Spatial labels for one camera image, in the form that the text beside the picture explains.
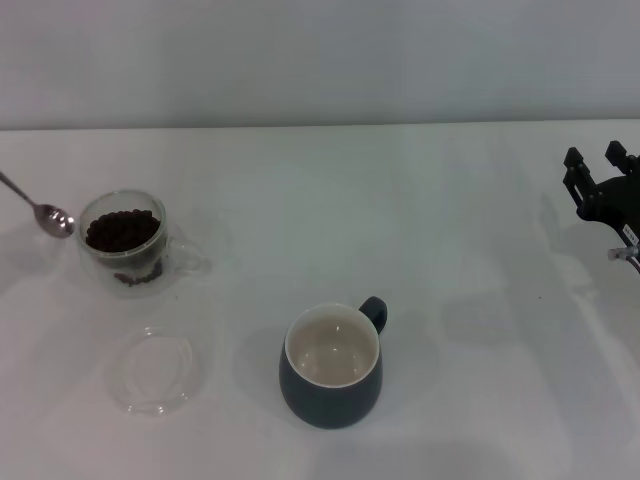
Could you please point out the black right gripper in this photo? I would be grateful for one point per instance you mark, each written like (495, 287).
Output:
(620, 200)

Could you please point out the dark green ceramic mug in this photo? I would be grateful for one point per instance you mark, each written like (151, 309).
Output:
(325, 405)

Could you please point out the pile of coffee beans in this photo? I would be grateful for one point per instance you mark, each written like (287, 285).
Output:
(120, 230)

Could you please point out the clear glass saucer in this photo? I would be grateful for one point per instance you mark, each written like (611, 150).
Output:
(150, 400)

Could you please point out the clear double-wall glass cup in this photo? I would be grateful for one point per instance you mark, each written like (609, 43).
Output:
(172, 250)

